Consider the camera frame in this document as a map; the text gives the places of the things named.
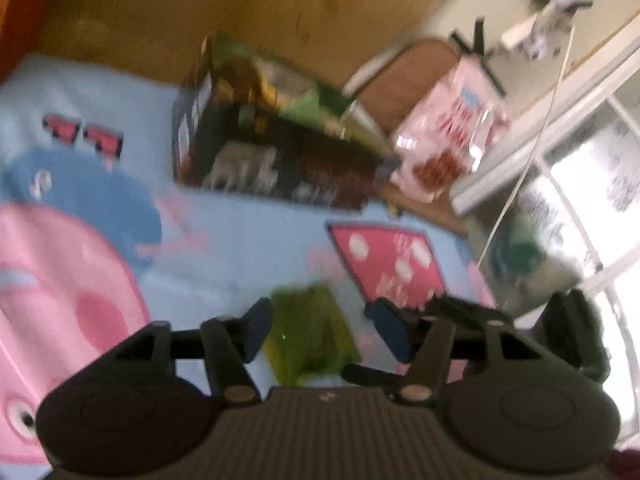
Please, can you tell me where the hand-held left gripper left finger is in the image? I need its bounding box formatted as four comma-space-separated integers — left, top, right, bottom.
112, 297, 276, 407

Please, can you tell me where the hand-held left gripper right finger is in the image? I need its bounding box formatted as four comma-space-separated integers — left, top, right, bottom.
365, 297, 547, 407

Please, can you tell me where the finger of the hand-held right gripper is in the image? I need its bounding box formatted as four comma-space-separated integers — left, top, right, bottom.
425, 294, 514, 326

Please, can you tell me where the green snack packet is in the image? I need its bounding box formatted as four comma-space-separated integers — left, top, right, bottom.
264, 284, 362, 387

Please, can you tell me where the dark cardboard box green inside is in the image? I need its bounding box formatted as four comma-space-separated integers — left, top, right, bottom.
172, 35, 402, 211

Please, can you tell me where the printed cartoon blanket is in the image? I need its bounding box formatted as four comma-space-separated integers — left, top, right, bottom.
0, 54, 501, 467

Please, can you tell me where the pink snack bag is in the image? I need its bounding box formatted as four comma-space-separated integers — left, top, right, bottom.
389, 55, 512, 204

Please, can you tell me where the brown padded chair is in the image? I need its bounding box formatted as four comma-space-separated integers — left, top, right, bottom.
344, 39, 471, 235

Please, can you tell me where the white appliance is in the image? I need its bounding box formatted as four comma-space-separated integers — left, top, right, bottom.
500, 0, 632, 61

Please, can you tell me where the wooden headboard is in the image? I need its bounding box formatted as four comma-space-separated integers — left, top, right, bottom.
40, 0, 483, 107

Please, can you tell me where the white cable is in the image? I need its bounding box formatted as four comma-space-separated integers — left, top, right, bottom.
477, 25, 577, 267

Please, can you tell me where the white window frame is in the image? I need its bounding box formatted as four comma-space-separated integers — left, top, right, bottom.
449, 24, 640, 411

